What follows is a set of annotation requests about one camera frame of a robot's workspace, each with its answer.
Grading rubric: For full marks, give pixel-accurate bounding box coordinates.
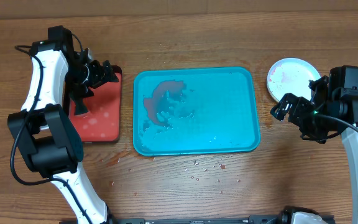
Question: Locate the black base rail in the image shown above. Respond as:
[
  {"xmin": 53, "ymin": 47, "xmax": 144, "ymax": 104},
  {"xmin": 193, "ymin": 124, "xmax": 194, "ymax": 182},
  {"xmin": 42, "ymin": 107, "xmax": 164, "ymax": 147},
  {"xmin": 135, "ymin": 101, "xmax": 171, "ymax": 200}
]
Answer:
[{"xmin": 116, "ymin": 215, "xmax": 279, "ymax": 224}]

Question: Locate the light blue plate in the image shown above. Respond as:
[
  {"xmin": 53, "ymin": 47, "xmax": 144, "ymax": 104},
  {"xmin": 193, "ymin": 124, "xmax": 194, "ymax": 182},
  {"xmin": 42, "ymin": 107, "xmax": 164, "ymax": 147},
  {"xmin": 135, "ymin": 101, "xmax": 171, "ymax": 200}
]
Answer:
[{"xmin": 267, "ymin": 58, "xmax": 321, "ymax": 102}]

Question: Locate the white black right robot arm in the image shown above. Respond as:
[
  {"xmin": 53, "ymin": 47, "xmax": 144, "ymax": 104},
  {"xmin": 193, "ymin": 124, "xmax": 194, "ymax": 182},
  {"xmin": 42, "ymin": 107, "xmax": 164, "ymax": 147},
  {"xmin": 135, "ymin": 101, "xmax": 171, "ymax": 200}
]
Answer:
[{"xmin": 270, "ymin": 72, "xmax": 358, "ymax": 223}]

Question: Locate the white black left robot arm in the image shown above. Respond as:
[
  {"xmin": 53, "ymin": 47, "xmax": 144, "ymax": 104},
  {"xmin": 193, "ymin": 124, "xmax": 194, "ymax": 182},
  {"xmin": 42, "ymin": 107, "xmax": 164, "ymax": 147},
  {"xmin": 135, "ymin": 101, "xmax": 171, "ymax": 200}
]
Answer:
[{"xmin": 7, "ymin": 34, "xmax": 122, "ymax": 223}]

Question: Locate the red tray with dark rim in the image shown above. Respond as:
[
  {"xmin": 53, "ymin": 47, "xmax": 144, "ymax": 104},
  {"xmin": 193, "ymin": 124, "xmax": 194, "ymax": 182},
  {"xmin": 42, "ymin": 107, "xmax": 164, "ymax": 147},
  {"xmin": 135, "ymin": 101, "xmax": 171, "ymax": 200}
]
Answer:
[{"xmin": 63, "ymin": 65, "xmax": 122, "ymax": 142}]

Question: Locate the dark green sponge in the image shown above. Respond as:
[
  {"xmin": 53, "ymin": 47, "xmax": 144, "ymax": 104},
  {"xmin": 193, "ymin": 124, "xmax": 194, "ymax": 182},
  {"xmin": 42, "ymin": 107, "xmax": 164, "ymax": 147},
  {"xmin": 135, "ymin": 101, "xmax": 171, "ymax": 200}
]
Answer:
[{"xmin": 73, "ymin": 98, "xmax": 89, "ymax": 115}]

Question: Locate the teal plastic tray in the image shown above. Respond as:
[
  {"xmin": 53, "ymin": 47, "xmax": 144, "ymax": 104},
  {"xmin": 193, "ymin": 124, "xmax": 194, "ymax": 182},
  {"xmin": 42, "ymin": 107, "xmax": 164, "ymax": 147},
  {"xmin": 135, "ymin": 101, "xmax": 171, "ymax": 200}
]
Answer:
[{"xmin": 133, "ymin": 67, "xmax": 261, "ymax": 156}]

